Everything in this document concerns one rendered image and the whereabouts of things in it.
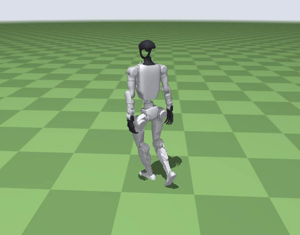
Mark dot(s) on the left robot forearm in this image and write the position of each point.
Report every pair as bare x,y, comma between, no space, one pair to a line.
130,105

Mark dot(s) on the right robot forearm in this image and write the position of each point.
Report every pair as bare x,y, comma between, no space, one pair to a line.
168,99

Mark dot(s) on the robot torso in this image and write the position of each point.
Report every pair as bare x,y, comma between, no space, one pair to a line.
148,87

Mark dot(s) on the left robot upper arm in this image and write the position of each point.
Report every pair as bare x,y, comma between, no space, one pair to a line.
132,72

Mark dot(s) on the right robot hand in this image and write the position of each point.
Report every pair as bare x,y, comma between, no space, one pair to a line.
169,116

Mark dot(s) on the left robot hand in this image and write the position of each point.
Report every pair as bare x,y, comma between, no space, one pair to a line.
131,125

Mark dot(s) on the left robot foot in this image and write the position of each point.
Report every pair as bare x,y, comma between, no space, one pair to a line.
144,173

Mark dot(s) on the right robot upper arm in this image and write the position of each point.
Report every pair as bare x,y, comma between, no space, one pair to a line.
164,79

